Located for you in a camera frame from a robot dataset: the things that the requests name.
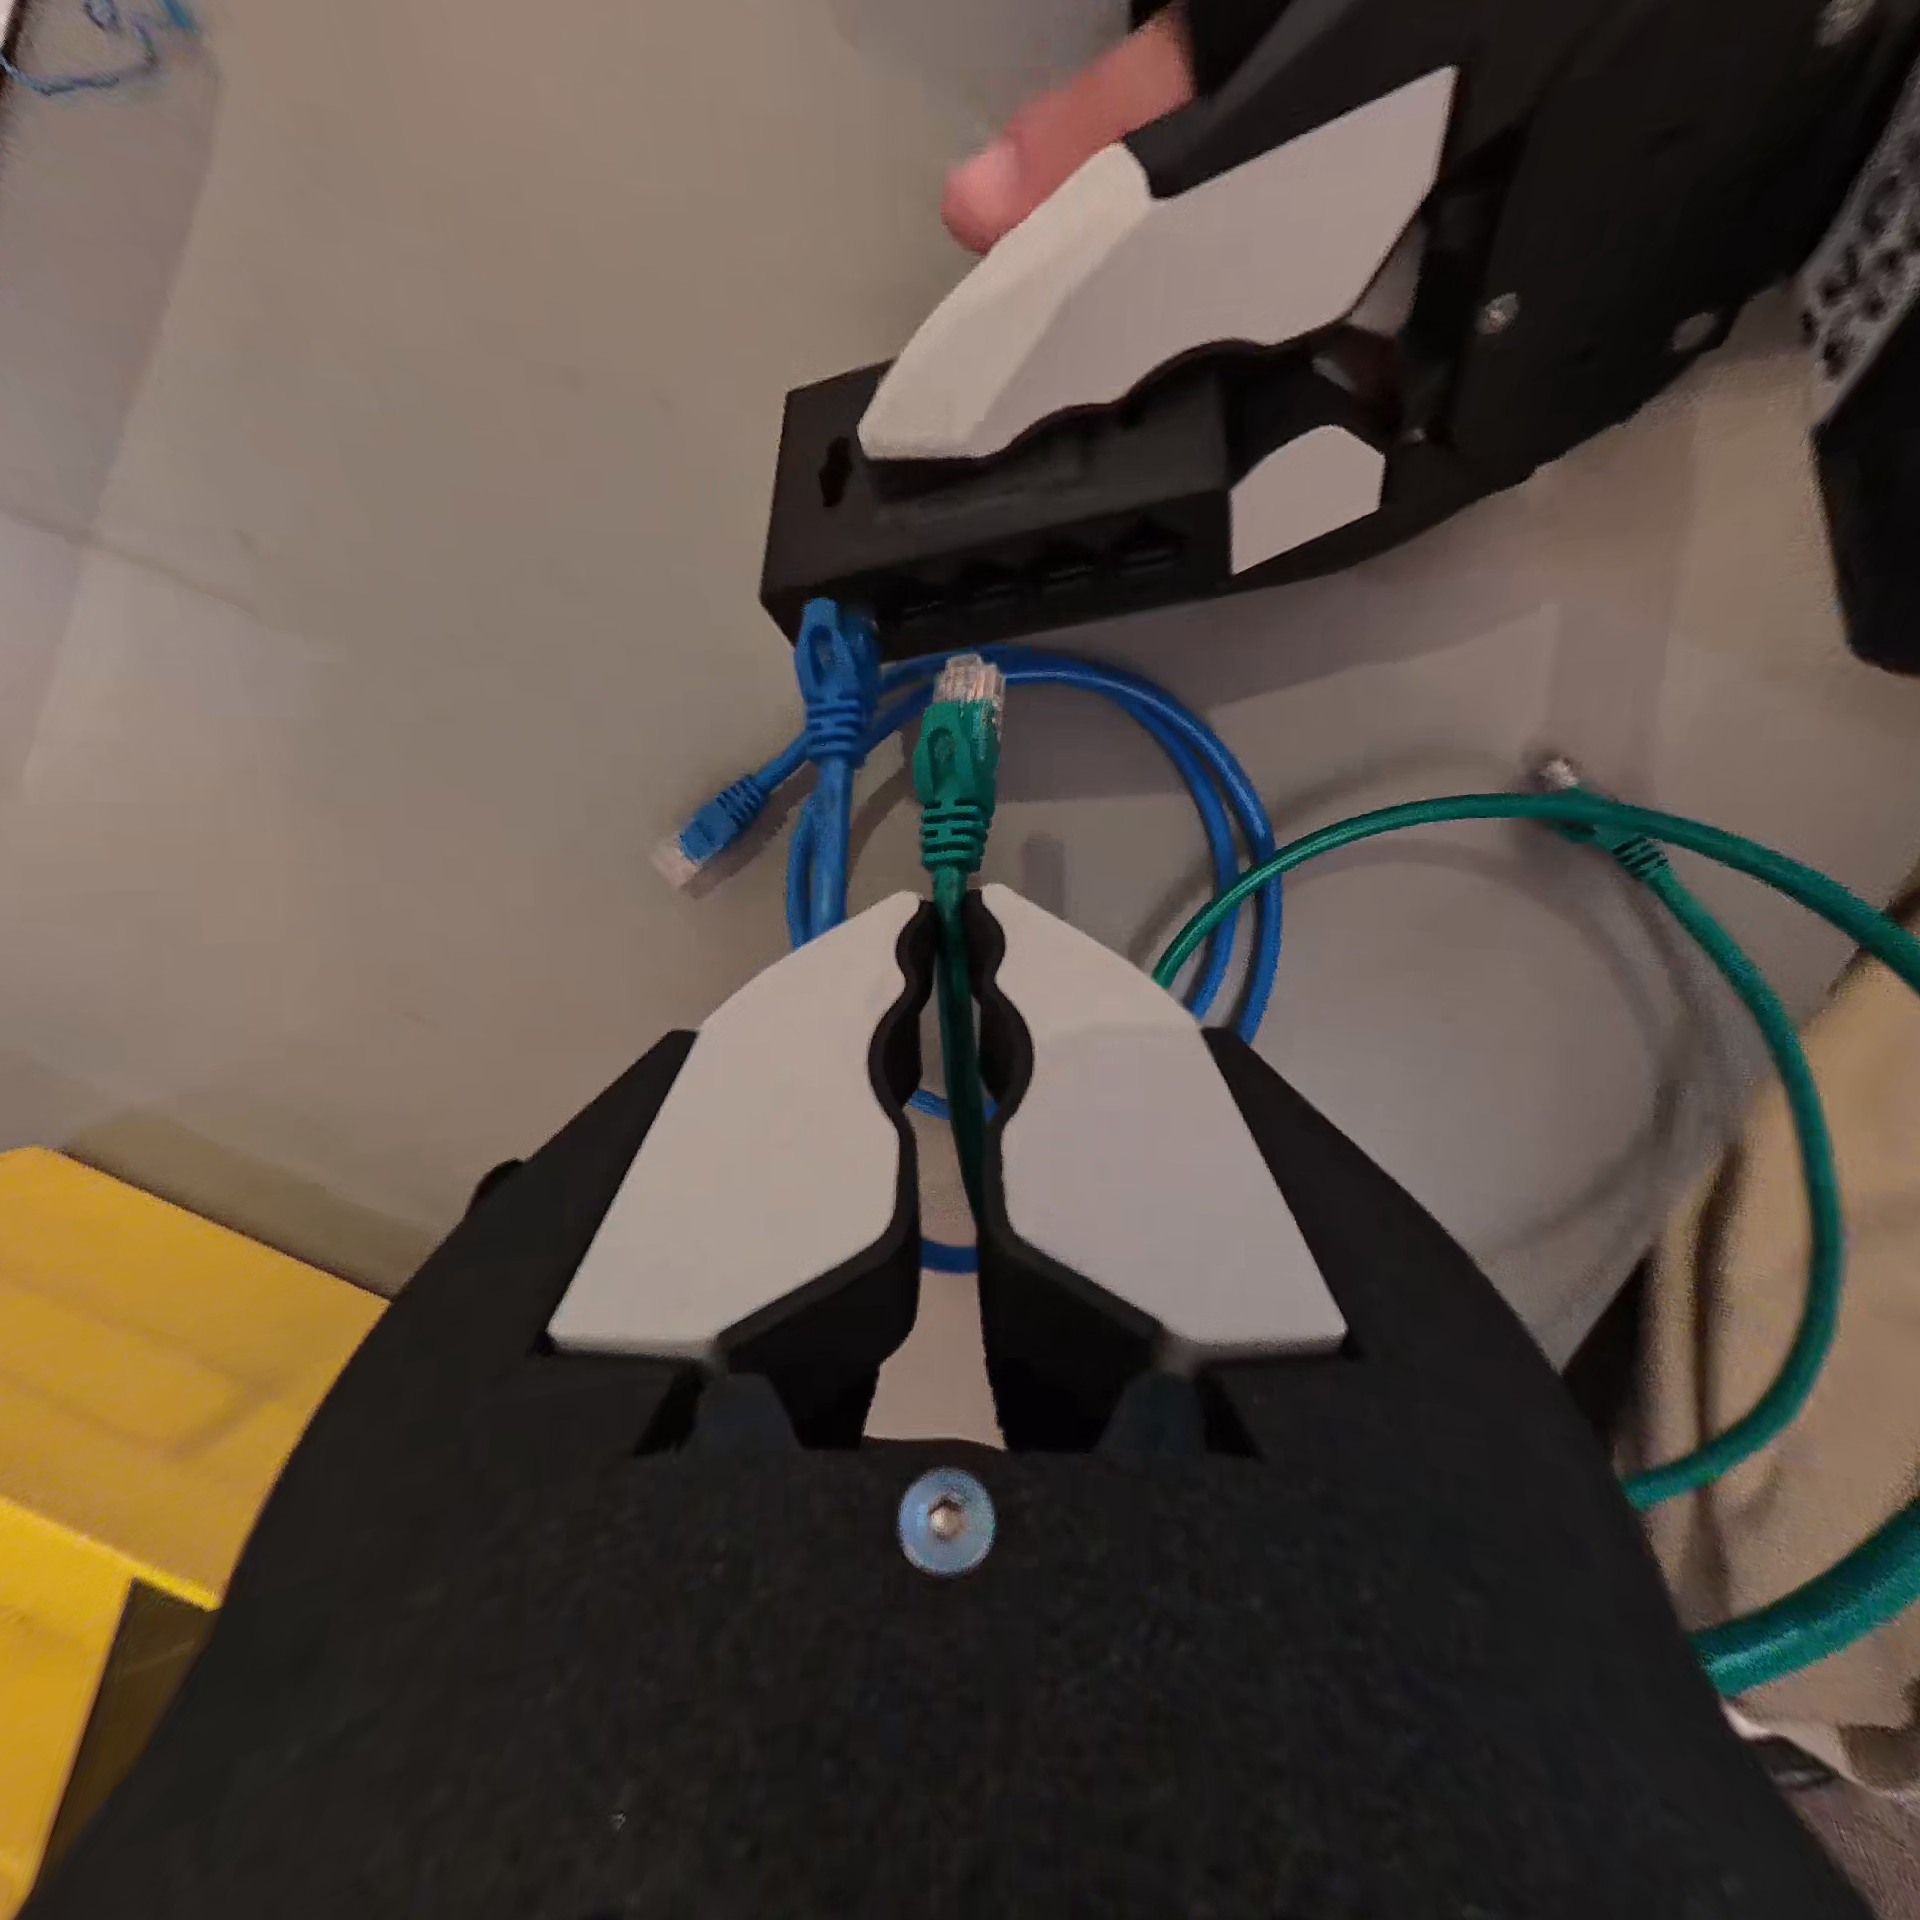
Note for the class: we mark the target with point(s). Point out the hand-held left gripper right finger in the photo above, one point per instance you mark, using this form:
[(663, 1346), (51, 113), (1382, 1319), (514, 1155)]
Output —
[(1156, 1184)]

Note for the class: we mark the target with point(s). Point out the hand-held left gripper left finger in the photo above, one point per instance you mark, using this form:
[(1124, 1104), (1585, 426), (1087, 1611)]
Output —
[(750, 1170)]

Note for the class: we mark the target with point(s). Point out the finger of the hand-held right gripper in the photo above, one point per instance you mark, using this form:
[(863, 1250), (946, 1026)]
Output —
[(1313, 493), (1079, 300)]

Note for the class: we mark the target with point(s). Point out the black network switch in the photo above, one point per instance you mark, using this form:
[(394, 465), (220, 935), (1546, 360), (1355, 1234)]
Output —
[(901, 533)]

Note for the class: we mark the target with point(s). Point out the yellow plastic bin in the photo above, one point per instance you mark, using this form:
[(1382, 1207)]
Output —
[(119, 1319)]

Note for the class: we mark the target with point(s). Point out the person's right hand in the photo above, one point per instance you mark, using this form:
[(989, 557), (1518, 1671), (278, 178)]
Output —
[(1050, 149)]

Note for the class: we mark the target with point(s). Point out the beige trousers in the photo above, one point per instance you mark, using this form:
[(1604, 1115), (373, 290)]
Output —
[(1891, 1275)]

